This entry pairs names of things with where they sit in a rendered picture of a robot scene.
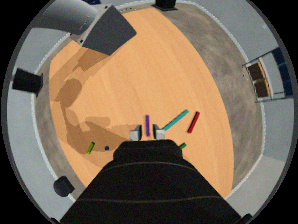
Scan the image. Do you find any dark red rod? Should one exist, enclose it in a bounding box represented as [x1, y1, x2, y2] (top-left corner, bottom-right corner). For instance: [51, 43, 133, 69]
[187, 111, 200, 133]

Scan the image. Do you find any turquoise rod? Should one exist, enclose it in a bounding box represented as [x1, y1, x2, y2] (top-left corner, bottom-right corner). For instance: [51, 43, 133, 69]
[162, 109, 189, 131]

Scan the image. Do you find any green rod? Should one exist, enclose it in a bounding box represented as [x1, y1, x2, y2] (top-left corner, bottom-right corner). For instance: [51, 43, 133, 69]
[179, 142, 187, 150]

